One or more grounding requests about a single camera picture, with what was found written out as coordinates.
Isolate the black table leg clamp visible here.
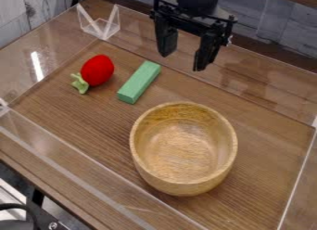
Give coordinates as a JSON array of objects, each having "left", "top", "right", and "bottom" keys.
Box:
[{"left": 25, "top": 189, "right": 70, "bottom": 230}]

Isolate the red plush strawberry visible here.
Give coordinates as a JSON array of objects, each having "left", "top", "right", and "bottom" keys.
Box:
[{"left": 71, "top": 55, "right": 115, "bottom": 95}]

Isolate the wooden bowl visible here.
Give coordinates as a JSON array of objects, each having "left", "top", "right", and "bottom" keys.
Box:
[{"left": 128, "top": 102, "right": 238, "bottom": 197}]

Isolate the clear acrylic corner bracket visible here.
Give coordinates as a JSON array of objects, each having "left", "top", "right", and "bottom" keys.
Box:
[{"left": 75, "top": 4, "right": 120, "bottom": 41}]

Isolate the black cable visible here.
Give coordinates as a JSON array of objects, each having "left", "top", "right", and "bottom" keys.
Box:
[{"left": 0, "top": 203, "right": 39, "bottom": 224}]

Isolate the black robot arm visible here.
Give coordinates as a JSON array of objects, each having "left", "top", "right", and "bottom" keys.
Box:
[{"left": 150, "top": 0, "right": 238, "bottom": 71}]

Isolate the green rectangular block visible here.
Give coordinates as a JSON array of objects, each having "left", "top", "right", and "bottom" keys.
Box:
[{"left": 116, "top": 61, "right": 161, "bottom": 104}]

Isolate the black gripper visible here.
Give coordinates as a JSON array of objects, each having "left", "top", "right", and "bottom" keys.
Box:
[{"left": 150, "top": 0, "right": 238, "bottom": 71}]

